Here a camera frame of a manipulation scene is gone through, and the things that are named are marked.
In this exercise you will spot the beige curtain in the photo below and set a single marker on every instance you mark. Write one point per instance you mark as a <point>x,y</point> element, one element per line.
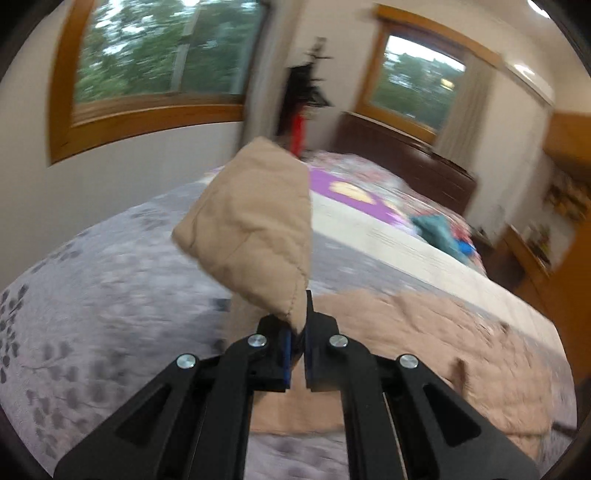
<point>466,110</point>

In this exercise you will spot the beige quilted jacket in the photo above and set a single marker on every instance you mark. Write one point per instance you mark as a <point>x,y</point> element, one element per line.
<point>249,221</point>

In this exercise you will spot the wooden wardrobe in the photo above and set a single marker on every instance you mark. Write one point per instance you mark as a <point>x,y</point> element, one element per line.
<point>572,134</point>

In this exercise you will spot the white curtain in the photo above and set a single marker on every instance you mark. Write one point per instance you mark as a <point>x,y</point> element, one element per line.
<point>270,69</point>

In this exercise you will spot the grey leaf-print bedspread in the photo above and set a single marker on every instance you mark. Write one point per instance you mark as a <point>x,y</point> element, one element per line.
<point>115,300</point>

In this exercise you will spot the white quilted blanket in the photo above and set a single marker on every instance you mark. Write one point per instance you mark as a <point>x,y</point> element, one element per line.
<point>406,263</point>

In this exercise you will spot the red garment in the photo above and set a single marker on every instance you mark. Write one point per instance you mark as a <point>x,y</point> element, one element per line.
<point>298,134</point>

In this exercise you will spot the teal garment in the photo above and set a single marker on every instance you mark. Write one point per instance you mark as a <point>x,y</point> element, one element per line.
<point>438,230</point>

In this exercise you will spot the dark wooden headboard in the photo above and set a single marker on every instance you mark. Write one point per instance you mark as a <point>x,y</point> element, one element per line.
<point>415,166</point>

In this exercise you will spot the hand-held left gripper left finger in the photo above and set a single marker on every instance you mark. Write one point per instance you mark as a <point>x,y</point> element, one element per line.
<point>287,357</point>

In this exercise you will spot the purple floral quilt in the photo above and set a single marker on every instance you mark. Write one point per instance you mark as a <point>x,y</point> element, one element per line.
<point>341,184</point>

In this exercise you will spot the wooden wall shelf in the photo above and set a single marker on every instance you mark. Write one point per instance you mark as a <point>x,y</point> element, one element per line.
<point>565,203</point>

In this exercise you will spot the wooden desk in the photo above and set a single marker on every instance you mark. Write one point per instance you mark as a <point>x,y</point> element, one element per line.
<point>521,258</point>

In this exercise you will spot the large wood-framed window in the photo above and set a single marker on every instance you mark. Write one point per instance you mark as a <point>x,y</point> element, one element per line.
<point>161,50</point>

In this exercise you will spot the white air conditioner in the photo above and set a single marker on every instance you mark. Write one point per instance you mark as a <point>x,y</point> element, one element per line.
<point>531,81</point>

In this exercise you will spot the small wood-framed window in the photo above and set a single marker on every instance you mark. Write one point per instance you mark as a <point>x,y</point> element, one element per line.
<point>415,83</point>

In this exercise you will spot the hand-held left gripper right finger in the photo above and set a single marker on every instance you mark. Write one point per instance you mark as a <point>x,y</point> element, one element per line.
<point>309,364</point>

